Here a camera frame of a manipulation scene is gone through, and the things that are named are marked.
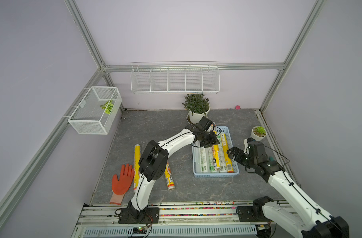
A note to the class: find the large potted green plant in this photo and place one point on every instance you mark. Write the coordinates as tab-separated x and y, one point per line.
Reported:
197	105

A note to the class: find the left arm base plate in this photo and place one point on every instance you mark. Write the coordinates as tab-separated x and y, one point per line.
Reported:
149	215

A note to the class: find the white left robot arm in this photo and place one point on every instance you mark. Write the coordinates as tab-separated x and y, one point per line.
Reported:
154	159

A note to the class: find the blue plastic basket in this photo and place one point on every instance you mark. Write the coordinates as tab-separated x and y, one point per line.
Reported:
197	166

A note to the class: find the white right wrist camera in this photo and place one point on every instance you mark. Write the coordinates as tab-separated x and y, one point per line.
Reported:
246	144

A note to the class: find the white vent grille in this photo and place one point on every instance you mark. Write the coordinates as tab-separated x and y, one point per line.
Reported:
171	231

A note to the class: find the white mesh wall basket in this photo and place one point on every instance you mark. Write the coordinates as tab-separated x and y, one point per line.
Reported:
89	118

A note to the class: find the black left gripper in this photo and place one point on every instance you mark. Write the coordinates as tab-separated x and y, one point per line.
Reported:
213	141

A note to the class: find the white wire wall shelf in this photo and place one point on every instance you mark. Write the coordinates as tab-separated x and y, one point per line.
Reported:
175	77

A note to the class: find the orange work glove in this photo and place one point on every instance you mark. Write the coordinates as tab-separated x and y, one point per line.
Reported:
121	184

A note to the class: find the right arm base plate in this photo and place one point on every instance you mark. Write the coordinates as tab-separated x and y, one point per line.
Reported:
251	214

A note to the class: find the small potted succulent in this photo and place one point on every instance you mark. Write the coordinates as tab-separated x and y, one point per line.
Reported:
258	133

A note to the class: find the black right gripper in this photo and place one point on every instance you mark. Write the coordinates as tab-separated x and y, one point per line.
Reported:
240	152

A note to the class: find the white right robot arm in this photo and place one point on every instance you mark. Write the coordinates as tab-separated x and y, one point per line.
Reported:
311	220

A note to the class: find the green leaf toy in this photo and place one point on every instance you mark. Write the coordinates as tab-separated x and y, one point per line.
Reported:
108	107

